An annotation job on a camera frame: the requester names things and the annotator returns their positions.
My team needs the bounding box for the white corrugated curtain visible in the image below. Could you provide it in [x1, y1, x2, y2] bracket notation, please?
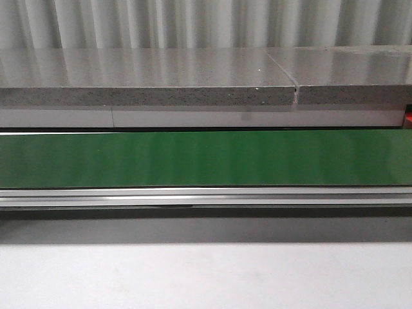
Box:
[1, 1, 411, 48]

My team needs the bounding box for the grey stone counter slab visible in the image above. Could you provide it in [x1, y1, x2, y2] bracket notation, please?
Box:
[1, 46, 411, 108]

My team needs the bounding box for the red plastic tray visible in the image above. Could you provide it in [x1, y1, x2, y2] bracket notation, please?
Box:
[403, 112, 412, 129]

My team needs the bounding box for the green conveyor belt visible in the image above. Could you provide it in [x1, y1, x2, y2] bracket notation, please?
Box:
[1, 129, 411, 219]

